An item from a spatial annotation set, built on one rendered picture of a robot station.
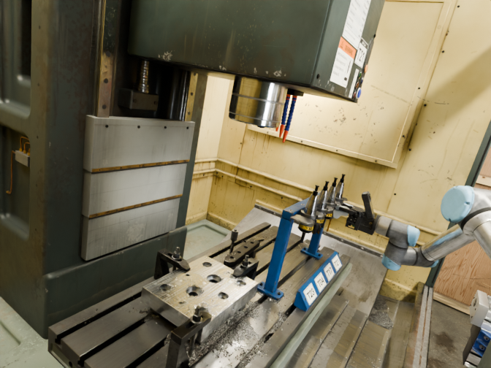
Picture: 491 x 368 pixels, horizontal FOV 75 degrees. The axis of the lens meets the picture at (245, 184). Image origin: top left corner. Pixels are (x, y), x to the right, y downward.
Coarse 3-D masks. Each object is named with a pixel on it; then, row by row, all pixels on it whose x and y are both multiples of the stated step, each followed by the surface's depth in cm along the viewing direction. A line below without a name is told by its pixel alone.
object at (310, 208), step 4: (312, 196) 110; (316, 196) 109; (308, 200) 111; (312, 200) 110; (316, 200) 110; (308, 204) 110; (312, 204) 110; (316, 204) 110; (308, 208) 110; (312, 208) 110; (316, 208) 111; (308, 212) 110; (312, 212) 110
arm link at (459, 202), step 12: (456, 192) 98; (468, 192) 95; (480, 192) 96; (444, 204) 102; (456, 204) 97; (468, 204) 93; (480, 204) 93; (444, 216) 100; (456, 216) 96; (468, 216) 93; (480, 216) 91; (468, 228) 94; (480, 228) 91; (480, 240) 91
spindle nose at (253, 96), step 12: (240, 84) 89; (252, 84) 87; (264, 84) 87; (276, 84) 88; (240, 96) 90; (252, 96) 88; (264, 96) 88; (276, 96) 89; (240, 108) 90; (252, 108) 89; (264, 108) 89; (276, 108) 91; (240, 120) 91; (252, 120) 90; (264, 120) 90; (276, 120) 92
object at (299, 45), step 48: (144, 0) 97; (192, 0) 88; (240, 0) 81; (288, 0) 74; (336, 0) 71; (384, 0) 102; (144, 48) 100; (192, 48) 90; (240, 48) 82; (288, 48) 76; (336, 48) 80; (336, 96) 93
